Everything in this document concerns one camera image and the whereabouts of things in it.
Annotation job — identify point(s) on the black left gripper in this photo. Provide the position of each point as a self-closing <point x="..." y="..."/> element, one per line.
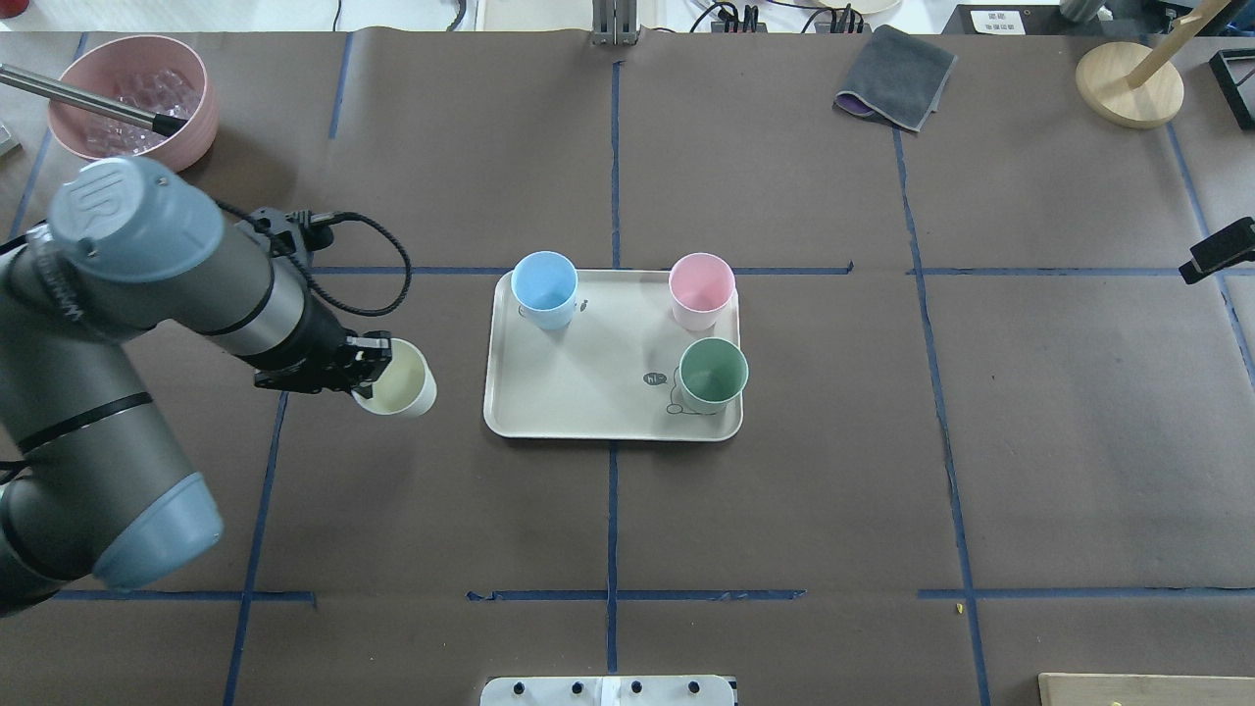
<point x="316" y="344"/>

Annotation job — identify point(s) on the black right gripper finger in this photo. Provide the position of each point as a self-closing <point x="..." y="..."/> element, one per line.
<point x="1230" y="246"/>

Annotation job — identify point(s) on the cream cup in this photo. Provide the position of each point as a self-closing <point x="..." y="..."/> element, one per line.
<point x="406" y="388"/>

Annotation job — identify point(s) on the blue cup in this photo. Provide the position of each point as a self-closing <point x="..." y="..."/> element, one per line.
<point x="545" y="286"/>

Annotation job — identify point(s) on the pink cup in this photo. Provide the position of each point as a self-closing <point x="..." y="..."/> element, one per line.
<point x="702" y="286"/>

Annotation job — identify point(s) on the green cup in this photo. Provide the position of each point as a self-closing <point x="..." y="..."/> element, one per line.
<point x="711" y="373"/>

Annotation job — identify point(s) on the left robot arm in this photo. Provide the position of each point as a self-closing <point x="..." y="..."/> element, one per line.
<point x="102" y="487"/>

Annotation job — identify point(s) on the cream rabbit tray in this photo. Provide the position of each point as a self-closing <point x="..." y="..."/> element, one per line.
<point x="610" y="374"/>

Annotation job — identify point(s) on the wooden stand round base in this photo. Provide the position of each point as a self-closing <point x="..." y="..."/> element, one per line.
<point x="1133" y="85"/>

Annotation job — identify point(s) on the pink bowl with ice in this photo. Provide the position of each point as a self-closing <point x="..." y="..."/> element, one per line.
<point x="158" y="74"/>

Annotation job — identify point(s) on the grey folded cloth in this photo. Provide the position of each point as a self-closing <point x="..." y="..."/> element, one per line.
<point x="897" y="79"/>

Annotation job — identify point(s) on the wooden cutting board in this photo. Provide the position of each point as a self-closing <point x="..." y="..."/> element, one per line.
<point x="1065" y="688"/>

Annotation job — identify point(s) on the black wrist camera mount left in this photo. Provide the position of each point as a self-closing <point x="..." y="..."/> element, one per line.
<point x="301" y="233"/>

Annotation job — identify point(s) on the aluminium frame post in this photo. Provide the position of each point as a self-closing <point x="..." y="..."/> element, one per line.
<point x="614" y="22"/>

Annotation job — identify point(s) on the white camera pole base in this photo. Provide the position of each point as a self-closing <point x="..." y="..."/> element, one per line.
<point x="612" y="690"/>

